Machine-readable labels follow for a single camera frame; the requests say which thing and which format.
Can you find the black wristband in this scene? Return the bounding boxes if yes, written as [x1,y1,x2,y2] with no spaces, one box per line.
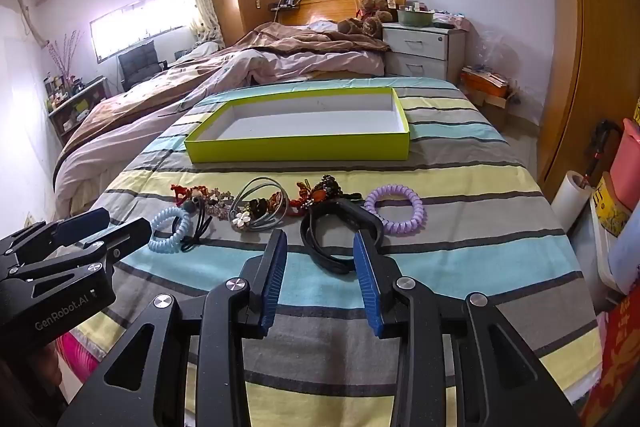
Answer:
[300,198,386,273]

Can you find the grey cord white flower hair tie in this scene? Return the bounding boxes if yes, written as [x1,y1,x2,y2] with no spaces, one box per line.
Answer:
[229,177,291,233]

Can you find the red horse charm bracelet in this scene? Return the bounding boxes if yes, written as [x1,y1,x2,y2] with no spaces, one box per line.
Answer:
[170,183,236,208]

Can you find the pink and brown blanket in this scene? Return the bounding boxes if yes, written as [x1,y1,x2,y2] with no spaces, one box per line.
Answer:
[52,21,391,218]

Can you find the pink plastic container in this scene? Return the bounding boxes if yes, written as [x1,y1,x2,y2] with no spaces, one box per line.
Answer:
[610,119,640,212]

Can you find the orange box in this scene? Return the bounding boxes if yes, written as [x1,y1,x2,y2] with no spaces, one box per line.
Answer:
[460,67,511,98]

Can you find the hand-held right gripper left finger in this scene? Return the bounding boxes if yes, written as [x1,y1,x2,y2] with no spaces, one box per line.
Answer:
[55,229,288,427]

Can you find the green basin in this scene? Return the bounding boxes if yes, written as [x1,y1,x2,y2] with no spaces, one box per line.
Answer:
[397,7,435,28]

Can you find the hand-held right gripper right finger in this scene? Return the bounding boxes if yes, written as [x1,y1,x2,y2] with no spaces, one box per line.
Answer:
[352,232,583,427]

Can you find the white paper roll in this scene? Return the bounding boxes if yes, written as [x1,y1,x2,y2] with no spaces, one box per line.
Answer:
[550,171,598,233]

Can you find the orange beaded bracelet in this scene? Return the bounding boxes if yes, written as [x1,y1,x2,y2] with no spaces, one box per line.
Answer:
[289,181,326,210]

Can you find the purple spiral hair tie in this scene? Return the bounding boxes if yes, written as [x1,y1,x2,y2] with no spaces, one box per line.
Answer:
[364,186,428,233]

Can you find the window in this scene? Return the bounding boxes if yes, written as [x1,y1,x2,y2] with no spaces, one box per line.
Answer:
[90,0,193,60]

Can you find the brown teddy bear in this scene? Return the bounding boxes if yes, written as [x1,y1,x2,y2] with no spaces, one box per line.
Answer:
[337,0,398,40]

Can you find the brown cardboard box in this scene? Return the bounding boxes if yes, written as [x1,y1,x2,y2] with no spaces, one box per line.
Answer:
[472,89,521,130]

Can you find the pink flower branches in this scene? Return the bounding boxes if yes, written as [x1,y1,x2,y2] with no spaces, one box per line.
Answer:
[50,31,83,80]

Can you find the wooden headboard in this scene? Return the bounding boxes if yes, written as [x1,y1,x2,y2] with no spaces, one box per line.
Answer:
[272,0,408,28]

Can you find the light blue spiral hair tie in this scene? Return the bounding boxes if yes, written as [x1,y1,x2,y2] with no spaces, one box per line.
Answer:
[148,207,193,254]

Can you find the striped bed sheet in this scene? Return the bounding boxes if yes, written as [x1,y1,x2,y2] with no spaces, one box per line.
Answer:
[65,74,603,427]

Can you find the large wooden closet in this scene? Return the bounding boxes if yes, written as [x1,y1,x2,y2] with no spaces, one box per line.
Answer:
[537,0,640,202]

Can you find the pink bead bracelet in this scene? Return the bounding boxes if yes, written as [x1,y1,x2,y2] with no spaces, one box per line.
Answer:
[205,194,236,224]

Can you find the white nightstand with drawers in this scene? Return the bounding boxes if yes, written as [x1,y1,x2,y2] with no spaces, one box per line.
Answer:
[382,24,467,80]

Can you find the black chair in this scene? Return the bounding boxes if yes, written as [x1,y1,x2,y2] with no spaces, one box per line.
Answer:
[117,41,168,92]

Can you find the black hair tie green bead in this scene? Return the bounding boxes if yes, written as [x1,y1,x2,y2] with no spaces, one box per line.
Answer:
[180,198,216,253]

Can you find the cluttered desk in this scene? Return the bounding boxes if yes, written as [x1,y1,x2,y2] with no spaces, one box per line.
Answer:
[47,77,108,148]

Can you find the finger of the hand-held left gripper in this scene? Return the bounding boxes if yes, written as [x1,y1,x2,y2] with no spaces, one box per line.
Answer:
[0,208,111,258]
[10,217,152,280]

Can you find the yellow printed box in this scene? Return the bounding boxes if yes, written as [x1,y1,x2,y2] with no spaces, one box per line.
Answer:
[592,172,633,238]

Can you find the yellow-green shallow cardboard box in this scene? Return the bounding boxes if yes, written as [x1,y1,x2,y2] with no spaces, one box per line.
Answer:
[184,88,412,164]

